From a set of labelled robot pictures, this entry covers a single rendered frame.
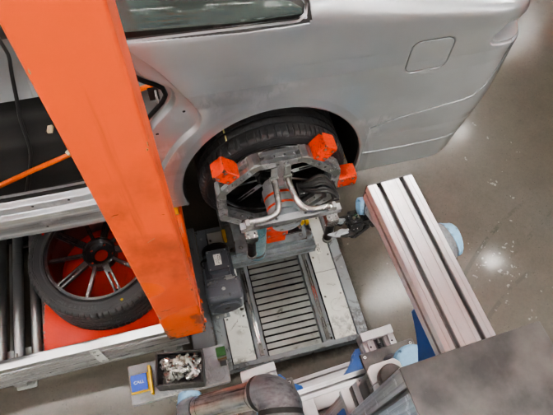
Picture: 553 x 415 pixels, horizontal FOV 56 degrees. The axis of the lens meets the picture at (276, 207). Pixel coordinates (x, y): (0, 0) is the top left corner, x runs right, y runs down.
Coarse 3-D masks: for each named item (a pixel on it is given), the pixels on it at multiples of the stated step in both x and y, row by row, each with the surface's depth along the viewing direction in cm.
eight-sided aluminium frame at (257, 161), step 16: (304, 144) 211; (256, 160) 206; (272, 160) 207; (288, 160) 207; (304, 160) 210; (336, 160) 226; (240, 176) 209; (336, 176) 228; (224, 192) 215; (224, 208) 228
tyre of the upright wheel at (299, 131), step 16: (272, 112) 211; (288, 112) 212; (304, 112) 216; (320, 112) 224; (240, 128) 209; (256, 128) 208; (272, 128) 207; (288, 128) 208; (304, 128) 211; (320, 128) 216; (208, 144) 217; (224, 144) 212; (240, 144) 207; (256, 144) 207; (272, 144) 210; (336, 144) 222; (208, 160) 216; (208, 176) 218; (208, 192) 229; (240, 208) 249
